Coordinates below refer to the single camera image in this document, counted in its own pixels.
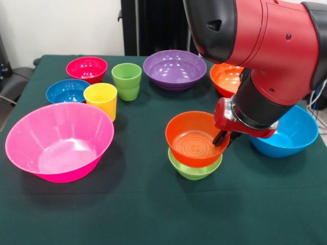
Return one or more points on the small dark blue bowl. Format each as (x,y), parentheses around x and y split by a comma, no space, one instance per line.
(64,93)

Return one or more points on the light blue bowl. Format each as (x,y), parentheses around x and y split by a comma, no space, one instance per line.
(293,137)

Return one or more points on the small orange bowl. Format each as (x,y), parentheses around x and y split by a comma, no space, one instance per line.
(189,143)

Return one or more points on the green cup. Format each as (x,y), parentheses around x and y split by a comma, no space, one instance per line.
(126,84)

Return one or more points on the small crimson bowl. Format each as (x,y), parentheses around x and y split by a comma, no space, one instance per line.
(87,69)

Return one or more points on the small green bowl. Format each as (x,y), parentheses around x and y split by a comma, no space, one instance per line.
(194,173)

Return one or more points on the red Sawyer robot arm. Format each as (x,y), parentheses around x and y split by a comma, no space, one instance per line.
(268,38)

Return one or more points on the dark green tablecloth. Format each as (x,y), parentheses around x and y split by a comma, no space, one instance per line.
(143,204)

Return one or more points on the large pink bowl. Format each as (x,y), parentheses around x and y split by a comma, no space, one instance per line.
(58,143)

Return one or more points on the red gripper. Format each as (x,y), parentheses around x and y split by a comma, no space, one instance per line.
(224,120)

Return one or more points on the purple bowl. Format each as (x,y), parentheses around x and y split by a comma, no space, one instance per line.
(175,69)

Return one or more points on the yellow cup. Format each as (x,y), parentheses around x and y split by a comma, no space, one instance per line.
(102,102)

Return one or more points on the large orange bowl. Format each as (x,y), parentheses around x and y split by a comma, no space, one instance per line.
(226,79)

